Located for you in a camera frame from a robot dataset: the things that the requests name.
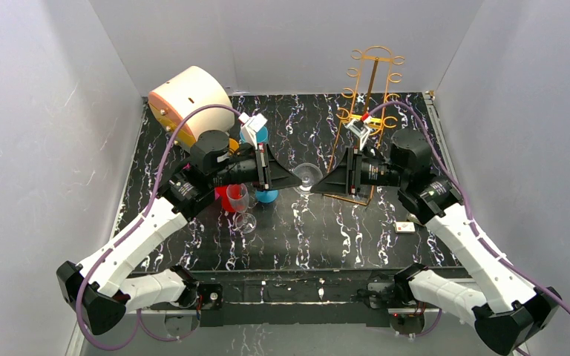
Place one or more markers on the blue wine glass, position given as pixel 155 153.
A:
pixel 266 197

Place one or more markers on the round beige box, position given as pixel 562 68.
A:
pixel 189 90

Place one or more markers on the red wine glass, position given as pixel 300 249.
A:
pixel 226 196

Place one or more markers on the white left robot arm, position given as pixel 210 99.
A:
pixel 100 289

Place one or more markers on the clear wine glass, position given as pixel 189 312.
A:
pixel 309 175
pixel 245 222

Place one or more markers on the orange wine glass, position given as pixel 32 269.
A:
pixel 233 145

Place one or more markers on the clear wine glass front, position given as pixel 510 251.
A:
pixel 245 222

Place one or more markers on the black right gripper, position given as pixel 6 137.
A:
pixel 352 170

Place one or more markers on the small white red box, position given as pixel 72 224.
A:
pixel 405 227

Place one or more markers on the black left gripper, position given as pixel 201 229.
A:
pixel 265 167

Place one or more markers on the teal wine glass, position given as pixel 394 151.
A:
pixel 254 134

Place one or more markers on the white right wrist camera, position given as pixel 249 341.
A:
pixel 359 126

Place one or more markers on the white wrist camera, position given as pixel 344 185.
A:
pixel 256 119
pixel 359 126

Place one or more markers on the gold wine glass rack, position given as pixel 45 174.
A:
pixel 374 64

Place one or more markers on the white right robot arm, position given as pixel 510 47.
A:
pixel 505 310

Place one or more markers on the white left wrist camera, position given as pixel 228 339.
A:
pixel 256 119

